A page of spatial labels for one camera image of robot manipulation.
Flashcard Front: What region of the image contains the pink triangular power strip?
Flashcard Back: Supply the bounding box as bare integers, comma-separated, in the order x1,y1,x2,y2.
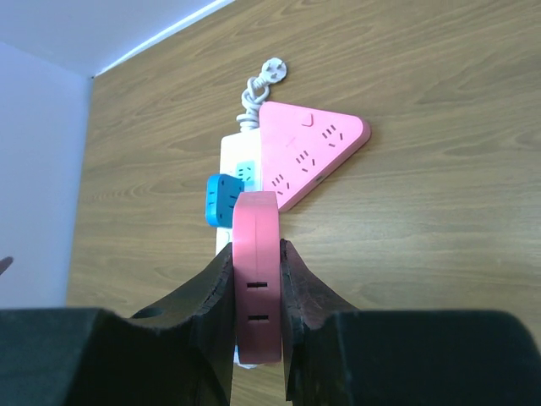
260,101,371,212

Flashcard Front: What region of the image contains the white power strip cord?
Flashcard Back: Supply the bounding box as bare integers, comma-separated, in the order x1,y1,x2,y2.
236,58,289,132

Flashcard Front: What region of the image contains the pink square plug adapter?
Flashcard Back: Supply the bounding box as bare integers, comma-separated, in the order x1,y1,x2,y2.
232,191,281,365

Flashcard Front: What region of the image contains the white multicolour power strip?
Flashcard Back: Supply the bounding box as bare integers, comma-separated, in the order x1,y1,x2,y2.
214,129,265,369

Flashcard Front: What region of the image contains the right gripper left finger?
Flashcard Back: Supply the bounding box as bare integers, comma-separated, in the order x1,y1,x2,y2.
1,248,235,405

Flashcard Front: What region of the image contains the blue square plug adapter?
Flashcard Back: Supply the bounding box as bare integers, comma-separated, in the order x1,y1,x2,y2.
205,173,244,228

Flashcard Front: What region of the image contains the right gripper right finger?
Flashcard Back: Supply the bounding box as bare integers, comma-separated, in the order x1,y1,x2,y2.
280,240,540,405

